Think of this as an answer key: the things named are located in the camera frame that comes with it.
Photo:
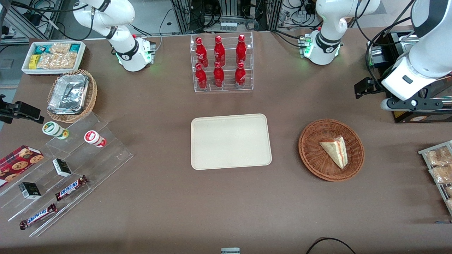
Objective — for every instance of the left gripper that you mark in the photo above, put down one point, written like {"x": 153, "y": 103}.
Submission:
{"x": 374, "y": 86}

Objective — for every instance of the triangular sandwich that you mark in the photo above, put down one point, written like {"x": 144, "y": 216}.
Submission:
{"x": 335, "y": 151}

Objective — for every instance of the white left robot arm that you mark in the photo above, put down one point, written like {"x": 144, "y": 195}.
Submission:
{"x": 328, "y": 21}

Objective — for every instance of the light wicker basket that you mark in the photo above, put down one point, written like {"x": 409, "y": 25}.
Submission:
{"x": 92, "y": 95}

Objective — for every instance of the brown wicker basket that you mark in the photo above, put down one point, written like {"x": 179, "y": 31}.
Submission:
{"x": 314, "y": 155}

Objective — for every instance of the cream plastic tray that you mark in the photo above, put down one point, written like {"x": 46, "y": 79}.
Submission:
{"x": 229, "y": 141}

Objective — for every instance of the green lid cup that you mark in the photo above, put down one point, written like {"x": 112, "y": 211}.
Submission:
{"x": 53, "y": 129}

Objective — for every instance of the aluminium foil container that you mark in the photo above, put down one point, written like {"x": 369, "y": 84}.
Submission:
{"x": 69, "y": 93}

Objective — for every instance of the red cookie box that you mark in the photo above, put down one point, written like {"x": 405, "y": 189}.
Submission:
{"x": 17, "y": 162}

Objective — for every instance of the yellow snack packet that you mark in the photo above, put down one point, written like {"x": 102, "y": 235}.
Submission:
{"x": 33, "y": 62}

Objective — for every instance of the clear cracker bag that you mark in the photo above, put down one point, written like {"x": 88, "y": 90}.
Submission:
{"x": 67, "y": 60}
{"x": 47, "y": 61}
{"x": 60, "y": 48}

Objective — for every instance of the teal snack packet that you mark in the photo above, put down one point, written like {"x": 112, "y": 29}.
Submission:
{"x": 41, "y": 49}
{"x": 75, "y": 47}

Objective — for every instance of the black hot dog appliance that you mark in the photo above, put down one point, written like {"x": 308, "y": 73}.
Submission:
{"x": 423, "y": 114}

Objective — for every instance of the small black box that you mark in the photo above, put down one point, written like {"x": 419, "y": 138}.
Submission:
{"x": 30, "y": 190}
{"x": 61, "y": 167}

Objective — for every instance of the red lid cup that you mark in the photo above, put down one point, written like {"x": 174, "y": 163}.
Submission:
{"x": 93, "y": 137}

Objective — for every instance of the white rectangular snack tub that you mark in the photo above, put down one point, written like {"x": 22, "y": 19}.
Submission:
{"x": 82, "y": 58}

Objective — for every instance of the Snickers chocolate bar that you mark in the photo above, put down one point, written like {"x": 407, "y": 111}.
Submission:
{"x": 70, "y": 188}
{"x": 38, "y": 216}

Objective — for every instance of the clear acrylic stepped display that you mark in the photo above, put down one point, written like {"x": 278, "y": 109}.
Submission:
{"x": 106, "y": 155}

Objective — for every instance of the clear nut snack bag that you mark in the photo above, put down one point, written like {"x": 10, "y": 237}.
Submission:
{"x": 442, "y": 174}
{"x": 449, "y": 191}
{"x": 438, "y": 157}

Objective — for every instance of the clear acrylic bottle rack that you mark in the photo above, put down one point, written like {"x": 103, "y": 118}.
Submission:
{"x": 247, "y": 81}

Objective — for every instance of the red cola bottle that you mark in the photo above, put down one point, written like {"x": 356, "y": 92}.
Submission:
{"x": 218, "y": 76}
{"x": 240, "y": 74}
{"x": 200, "y": 53}
{"x": 201, "y": 77}
{"x": 241, "y": 49}
{"x": 219, "y": 51}

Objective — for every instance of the white power strip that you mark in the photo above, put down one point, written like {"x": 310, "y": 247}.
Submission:
{"x": 228, "y": 25}

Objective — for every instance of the small grey device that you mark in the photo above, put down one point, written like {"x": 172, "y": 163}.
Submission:
{"x": 230, "y": 251}

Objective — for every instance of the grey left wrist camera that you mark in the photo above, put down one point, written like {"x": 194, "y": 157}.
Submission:
{"x": 411, "y": 104}

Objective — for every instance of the aluminium frame rack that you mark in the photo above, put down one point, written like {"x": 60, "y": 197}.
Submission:
{"x": 233, "y": 8}

